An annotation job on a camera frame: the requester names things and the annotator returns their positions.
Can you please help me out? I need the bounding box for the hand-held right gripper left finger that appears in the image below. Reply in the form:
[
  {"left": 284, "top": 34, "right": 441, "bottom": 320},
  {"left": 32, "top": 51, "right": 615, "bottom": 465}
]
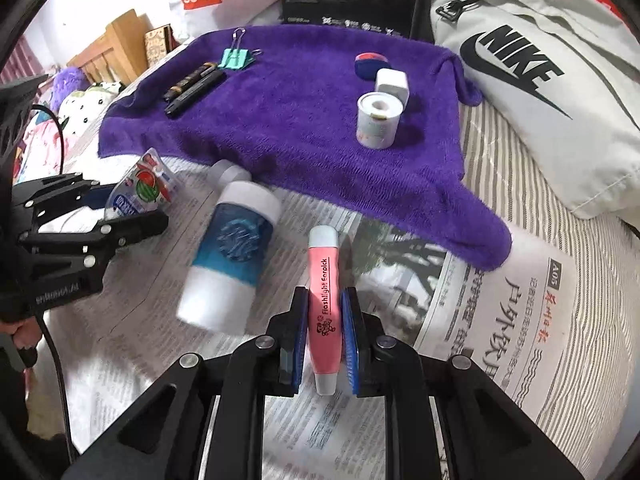
[{"left": 62, "top": 287, "right": 311, "bottom": 480}]

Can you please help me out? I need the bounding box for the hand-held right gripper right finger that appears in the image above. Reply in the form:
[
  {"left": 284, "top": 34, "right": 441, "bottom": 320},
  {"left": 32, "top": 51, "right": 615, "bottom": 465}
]
[{"left": 340, "top": 287, "right": 586, "bottom": 480}]

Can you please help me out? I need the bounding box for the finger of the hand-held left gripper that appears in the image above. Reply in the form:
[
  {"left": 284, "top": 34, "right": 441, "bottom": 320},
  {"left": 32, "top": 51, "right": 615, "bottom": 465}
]
[
  {"left": 12, "top": 172, "right": 119, "bottom": 212},
  {"left": 17, "top": 208, "right": 170, "bottom": 262}
]

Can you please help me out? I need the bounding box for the small pink white tube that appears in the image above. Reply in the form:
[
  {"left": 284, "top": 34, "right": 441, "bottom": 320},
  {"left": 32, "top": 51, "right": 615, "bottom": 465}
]
[{"left": 306, "top": 225, "right": 346, "bottom": 395}]

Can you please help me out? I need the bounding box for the clear plastic packet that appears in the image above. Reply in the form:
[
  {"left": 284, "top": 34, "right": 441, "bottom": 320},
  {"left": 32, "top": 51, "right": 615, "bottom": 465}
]
[{"left": 105, "top": 147, "right": 180, "bottom": 221}]

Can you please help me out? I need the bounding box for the white and blue bottle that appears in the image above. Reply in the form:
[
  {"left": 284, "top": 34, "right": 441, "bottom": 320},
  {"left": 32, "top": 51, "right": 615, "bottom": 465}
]
[{"left": 176, "top": 181, "right": 283, "bottom": 334}]

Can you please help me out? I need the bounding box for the black and gold pen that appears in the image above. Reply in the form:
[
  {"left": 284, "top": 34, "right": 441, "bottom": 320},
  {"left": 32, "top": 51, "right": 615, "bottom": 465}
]
[{"left": 164, "top": 61, "right": 219, "bottom": 101}]

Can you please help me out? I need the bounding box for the green binder clip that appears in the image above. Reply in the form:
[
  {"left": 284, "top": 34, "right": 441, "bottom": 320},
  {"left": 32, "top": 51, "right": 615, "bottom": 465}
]
[{"left": 217, "top": 27, "right": 265, "bottom": 70}]

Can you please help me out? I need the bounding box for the white tape roll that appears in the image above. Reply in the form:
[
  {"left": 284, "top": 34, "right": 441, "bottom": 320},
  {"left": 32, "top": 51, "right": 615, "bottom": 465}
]
[{"left": 356, "top": 91, "right": 401, "bottom": 150}]

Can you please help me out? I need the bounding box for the white charger plug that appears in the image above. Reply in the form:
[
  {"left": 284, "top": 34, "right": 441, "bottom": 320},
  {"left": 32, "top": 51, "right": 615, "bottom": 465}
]
[{"left": 375, "top": 68, "right": 410, "bottom": 104}]

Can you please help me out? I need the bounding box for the person's left hand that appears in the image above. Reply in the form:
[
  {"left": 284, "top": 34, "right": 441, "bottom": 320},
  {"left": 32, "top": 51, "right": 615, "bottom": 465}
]
[{"left": 7, "top": 317, "right": 47, "bottom": 352}]

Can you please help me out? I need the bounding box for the pink printed cloth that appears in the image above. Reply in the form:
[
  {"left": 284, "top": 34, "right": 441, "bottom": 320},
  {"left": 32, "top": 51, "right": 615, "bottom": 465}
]
[{"left": 14, "top": 110, "right": 67, "bottom": 182}]

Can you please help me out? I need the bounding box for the white and green plush toy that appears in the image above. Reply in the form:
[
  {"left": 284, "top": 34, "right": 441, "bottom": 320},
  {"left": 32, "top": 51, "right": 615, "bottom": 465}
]
[{"left": 57, "top": 80, "right": 126, "bottom": 127}]

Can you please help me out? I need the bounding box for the newspaper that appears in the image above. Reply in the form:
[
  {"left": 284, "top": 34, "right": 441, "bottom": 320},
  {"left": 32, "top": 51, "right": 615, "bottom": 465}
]
[{"left": 45, "top": 155, "right": 579, "bottom": 480}]

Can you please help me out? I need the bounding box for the purple fluffy plush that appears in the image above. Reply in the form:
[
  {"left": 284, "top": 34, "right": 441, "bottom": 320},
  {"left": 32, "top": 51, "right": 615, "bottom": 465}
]
[{"left": 49, "top": 67, "right": 89, "bottom": 97}]

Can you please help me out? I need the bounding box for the wooden headboard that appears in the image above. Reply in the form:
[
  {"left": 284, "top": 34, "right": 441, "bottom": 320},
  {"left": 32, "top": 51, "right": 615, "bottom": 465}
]
[{"left": 67, "top": 8, "right": 154, "bottom": 86}]

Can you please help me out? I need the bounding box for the brown patterned notebook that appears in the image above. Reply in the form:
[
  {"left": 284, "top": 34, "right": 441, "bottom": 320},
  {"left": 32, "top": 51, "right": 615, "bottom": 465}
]
[{"left": 144, "top": 24, "right": 175, "bottom": 67}]

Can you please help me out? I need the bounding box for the purple towel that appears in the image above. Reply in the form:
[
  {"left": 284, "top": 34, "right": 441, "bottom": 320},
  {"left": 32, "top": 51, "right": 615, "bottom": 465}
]
[{"left": 97, "top": 25, "right": 514, "bottom": 272}]

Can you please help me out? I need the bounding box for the white plastic shopping bag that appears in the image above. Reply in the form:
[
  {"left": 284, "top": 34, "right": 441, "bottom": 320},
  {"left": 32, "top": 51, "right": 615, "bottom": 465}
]
[{"left": 167, "top": 0, "right": 281, "bottom": 41}]

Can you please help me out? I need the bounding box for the grey sling bag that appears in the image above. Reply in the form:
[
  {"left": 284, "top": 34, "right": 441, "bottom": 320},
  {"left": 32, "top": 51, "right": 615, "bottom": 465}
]
[{"left": 430, "top": 0, "right": 640, "bottom": 220}]

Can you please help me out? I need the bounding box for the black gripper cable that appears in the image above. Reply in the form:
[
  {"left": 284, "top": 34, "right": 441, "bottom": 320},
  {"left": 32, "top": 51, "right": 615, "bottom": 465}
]
[{"left": 29, "top": 104, "right": 77, "bottom": 457}]

